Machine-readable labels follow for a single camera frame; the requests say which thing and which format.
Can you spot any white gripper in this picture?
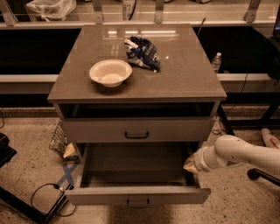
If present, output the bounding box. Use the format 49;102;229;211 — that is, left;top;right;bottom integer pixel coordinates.
183;146;214;174

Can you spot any grey drawer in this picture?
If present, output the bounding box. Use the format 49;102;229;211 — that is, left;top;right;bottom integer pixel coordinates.
58;101;217;144
66;143;211;207

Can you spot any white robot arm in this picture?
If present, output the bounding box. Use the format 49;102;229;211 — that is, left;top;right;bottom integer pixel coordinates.
183;135;280;176

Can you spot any grey drawer cabinet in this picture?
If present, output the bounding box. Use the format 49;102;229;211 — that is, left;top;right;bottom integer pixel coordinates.
47;24;228;193

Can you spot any grey top drawer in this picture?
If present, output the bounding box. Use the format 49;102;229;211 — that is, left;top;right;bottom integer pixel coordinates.
58;101;217;144

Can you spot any black table leg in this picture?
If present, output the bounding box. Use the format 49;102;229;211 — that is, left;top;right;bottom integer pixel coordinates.
217;105;235;136

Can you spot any black chair base leg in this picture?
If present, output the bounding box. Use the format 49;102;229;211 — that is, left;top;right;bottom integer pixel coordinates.
247;168;280;186

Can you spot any white red sneaker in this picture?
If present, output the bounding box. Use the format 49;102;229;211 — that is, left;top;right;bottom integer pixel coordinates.
262;128;280;149

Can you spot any clear water bottle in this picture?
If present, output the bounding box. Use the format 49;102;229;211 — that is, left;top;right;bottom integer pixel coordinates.
212;52;221;73

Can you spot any white bowl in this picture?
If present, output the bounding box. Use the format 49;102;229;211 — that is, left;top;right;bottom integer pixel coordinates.
89;59;132;88

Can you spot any blue tape cross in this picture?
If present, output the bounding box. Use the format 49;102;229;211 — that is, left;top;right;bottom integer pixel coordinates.
58;163;78;186

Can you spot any blue chip bag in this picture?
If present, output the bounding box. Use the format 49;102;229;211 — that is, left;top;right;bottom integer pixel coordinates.
124;36;160;73

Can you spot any black metal floor stand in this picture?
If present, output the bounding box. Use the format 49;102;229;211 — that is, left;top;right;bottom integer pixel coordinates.
0;184;74;224

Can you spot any black object left edge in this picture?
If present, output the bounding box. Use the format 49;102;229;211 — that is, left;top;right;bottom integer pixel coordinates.
0;133;17;168

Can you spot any clear plastic bag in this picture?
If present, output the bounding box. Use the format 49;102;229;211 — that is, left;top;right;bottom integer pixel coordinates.
26;0;76;21

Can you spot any wire mesh basket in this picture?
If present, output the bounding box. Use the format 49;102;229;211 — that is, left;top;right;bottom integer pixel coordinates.
49;124;79;161

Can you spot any black floor cable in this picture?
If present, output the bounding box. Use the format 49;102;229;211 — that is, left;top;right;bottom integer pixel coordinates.
30;182;79;218

